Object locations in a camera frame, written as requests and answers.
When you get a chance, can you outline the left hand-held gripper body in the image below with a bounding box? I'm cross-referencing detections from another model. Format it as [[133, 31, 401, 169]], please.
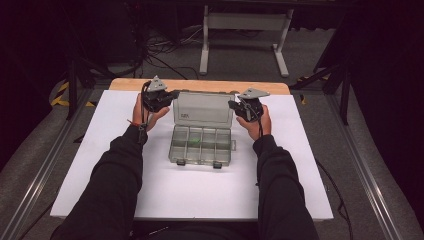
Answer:
[[141, 75, 174, 113]]

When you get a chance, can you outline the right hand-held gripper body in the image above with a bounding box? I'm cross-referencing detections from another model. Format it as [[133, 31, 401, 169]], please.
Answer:
[[234, 87, 271, 123]]

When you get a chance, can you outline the grey transparent compartment box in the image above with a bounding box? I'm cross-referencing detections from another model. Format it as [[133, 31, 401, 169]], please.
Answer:
[[168, 89, 238, 169]]

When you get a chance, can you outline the person's right hand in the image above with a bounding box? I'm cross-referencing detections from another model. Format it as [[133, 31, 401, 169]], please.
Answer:
[[235, 103, 273, 142]]

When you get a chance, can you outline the person's left hand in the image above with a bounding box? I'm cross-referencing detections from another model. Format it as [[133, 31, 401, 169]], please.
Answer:
[[132, 93, 171, 133]]

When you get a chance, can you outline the wooden table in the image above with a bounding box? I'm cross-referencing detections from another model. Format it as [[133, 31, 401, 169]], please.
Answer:
[[109, 78, 291, 96]]

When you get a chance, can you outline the yellow black floor tape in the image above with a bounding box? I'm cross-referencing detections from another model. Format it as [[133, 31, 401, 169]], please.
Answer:
[[49, 81, 96, 108], [298, 74, 331, 106]]

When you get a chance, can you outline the black metal stand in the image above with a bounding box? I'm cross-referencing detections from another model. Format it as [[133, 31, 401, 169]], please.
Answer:
[[289, 63, 351, 126], [64, 59, 111, 121]]

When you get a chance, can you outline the white metal stand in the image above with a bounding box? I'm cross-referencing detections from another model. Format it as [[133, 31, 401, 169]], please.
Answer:
[[199, 4, 295, 78]]

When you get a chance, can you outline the white board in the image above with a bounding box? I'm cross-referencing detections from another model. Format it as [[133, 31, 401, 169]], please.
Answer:
[[49, 89, 334, 222]]

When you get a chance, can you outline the person's black clothing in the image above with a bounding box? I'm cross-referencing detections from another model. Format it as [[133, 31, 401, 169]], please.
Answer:
[[131, 219, 261, 240]]

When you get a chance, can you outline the right hand-held gripper cable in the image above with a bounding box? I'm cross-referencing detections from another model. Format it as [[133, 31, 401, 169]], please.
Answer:
[[245, 99, 265, 138]]

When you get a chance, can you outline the hand-held gripper cable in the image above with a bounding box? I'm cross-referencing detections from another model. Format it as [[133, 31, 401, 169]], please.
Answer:
[[245, 99, 265, 138], [139, 79, 152, 145]]

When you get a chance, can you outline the left hand-held gripper cable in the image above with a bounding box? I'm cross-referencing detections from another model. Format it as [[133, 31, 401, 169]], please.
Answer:
[[139, 79, 152, 145]]

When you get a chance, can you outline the bundle of black floor cables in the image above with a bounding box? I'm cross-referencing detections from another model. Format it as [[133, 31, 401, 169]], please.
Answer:
[[143, 26, 201, 81]]

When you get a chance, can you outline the black cable beside board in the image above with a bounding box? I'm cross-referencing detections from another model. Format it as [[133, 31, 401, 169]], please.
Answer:
[[315, 159, 354, 240]]

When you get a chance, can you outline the aluminium floor rail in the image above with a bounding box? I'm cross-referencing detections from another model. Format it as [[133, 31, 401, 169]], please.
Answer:
[[0, 88, 94, 240], [324, 94, 401, 240]]

